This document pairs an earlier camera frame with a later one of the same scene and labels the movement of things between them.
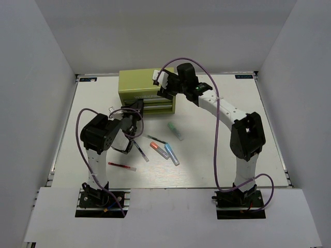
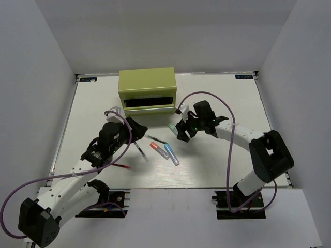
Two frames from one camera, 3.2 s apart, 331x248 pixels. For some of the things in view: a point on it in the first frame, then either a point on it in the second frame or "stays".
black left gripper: [137, 105] -> [138, 130]
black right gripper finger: [165, 94] -> [181, 135]
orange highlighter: [160, 150] stays
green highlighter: [175, 131] stays
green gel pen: [156, 139] stays
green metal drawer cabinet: [134, 84] stays
